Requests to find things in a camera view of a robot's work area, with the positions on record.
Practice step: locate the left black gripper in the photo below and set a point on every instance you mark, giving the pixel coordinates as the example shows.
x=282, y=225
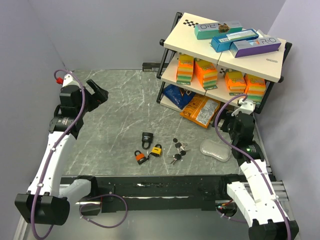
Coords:
x=99, y=96

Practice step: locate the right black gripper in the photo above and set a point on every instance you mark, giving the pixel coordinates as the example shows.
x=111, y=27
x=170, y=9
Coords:
x=227, y=116

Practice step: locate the black-headed key bunch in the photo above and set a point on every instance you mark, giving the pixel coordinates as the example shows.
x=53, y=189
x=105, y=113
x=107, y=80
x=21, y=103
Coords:
x=181, y=147

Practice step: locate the black padlock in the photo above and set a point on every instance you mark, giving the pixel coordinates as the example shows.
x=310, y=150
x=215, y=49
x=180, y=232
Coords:
x=147, y=139

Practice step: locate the orange padlock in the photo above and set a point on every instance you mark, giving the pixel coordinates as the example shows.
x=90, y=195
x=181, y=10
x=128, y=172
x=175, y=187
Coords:
x=140, y=157

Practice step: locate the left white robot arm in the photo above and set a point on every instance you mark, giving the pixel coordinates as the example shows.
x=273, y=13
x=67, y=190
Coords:
x=44, y=202

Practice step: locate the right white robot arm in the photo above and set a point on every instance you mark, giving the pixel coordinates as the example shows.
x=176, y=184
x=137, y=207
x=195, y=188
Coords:
x=259, y=205

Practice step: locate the black key bunch on table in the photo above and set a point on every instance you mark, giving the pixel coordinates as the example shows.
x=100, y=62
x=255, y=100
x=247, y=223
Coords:
x=175, y=158

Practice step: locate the clear plastic pouch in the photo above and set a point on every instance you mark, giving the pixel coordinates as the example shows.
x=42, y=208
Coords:
x=219, y=151

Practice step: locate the orange Kettle chips bag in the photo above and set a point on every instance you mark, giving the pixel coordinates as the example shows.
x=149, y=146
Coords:
x=200, y=110

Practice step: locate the orange sponge pack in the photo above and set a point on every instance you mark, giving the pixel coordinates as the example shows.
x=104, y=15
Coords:
x=234, y=82
x=206, y=74

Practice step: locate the sponge pack far right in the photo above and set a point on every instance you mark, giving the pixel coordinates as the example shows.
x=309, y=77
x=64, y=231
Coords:
x=255, y=88

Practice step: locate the blue chips bag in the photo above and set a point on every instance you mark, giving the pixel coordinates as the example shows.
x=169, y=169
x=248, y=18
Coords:
x=178, y=95

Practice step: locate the black device behind shelf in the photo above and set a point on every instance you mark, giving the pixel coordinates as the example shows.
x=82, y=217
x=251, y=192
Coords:
x=150, y=66

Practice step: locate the sponge pack far left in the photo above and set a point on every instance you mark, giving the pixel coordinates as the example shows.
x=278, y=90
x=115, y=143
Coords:
x=185, y=69

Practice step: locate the three-tier shelf rack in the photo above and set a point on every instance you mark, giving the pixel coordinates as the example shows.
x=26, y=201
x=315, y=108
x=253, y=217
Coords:
x=182, y=40

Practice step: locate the purple R+O box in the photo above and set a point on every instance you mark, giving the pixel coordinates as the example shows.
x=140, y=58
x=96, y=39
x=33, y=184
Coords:
x=262, y=45

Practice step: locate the yellow padlock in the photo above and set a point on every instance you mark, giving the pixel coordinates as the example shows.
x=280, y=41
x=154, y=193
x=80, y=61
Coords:
x=156, y=150

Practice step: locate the blue box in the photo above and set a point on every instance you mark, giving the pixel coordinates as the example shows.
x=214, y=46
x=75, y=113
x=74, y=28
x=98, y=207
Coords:
x=223, y=42

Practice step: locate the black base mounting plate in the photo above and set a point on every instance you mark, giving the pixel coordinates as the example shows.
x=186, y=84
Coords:
x=163, y=192

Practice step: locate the teal R+O box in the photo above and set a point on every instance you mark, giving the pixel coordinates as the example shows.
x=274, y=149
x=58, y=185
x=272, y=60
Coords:
x=205, y=31

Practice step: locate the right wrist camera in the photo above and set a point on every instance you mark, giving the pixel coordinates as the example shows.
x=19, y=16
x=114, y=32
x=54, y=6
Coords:
x=245, y=107

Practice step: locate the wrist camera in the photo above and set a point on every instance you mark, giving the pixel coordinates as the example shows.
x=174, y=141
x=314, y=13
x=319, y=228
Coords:
x=67, y=79
x=245, y=107

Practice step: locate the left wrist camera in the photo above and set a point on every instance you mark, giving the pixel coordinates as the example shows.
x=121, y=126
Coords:
x=67, y=79

